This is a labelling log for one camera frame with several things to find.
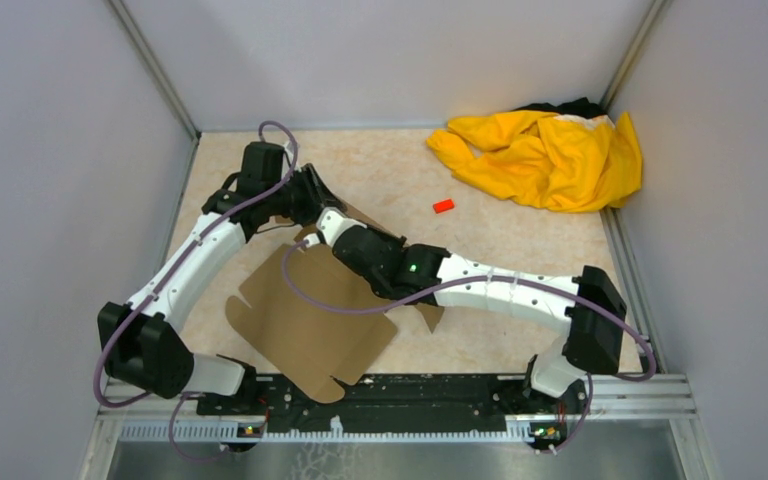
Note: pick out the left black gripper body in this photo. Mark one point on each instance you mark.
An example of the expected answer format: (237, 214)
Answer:
(291, 200)

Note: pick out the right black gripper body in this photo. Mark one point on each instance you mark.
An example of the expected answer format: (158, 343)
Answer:
(397, 241)

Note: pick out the brown cardboard box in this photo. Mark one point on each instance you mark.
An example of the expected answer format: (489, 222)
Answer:
(302, 311)

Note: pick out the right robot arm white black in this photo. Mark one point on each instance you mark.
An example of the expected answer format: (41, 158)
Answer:
(586, 311)

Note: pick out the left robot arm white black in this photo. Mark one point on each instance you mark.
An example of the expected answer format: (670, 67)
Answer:
(140, 338)

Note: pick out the small red block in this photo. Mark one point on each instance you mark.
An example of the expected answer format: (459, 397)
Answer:
(443, 206)

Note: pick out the yellow cloth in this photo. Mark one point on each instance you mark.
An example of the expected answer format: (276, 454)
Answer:
(562, 163)

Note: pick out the black cloth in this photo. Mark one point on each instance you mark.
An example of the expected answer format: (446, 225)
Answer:
(581, 107)

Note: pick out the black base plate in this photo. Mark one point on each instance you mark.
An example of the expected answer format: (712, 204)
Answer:
(397, 403)

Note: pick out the aluminium frame rail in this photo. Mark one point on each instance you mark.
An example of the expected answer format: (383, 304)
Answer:
(665, 397)

